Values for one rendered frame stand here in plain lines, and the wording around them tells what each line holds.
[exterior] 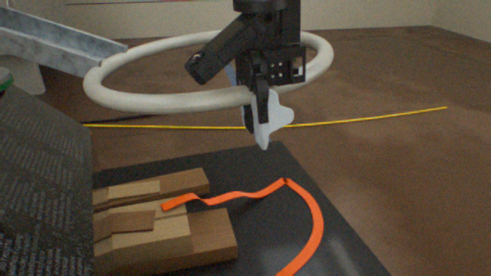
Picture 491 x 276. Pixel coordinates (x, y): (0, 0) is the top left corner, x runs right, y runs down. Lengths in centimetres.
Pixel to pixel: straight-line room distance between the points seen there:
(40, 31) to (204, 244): 97
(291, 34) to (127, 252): 111
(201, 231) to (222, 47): 116
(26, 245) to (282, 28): 54
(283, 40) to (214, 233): 114
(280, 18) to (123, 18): 496
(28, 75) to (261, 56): 320
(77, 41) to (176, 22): 449
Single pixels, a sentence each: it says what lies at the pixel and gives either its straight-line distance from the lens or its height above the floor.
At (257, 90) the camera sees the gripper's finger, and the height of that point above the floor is 99.
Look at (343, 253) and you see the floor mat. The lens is 159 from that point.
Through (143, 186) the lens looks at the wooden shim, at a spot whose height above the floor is 10.
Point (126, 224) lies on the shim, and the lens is 146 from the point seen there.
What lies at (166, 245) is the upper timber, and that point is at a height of 16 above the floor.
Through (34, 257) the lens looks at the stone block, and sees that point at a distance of 69.
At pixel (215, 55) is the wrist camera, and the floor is 104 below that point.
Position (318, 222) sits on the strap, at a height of 2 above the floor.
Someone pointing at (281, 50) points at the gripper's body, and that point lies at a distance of 46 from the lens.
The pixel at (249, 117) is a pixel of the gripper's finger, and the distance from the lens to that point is 55.
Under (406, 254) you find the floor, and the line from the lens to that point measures 169.
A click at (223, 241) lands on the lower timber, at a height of 9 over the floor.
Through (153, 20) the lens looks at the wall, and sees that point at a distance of 536.
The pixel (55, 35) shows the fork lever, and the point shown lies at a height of 98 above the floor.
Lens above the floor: 116
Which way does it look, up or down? 29 degrees down
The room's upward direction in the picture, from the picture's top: straight up
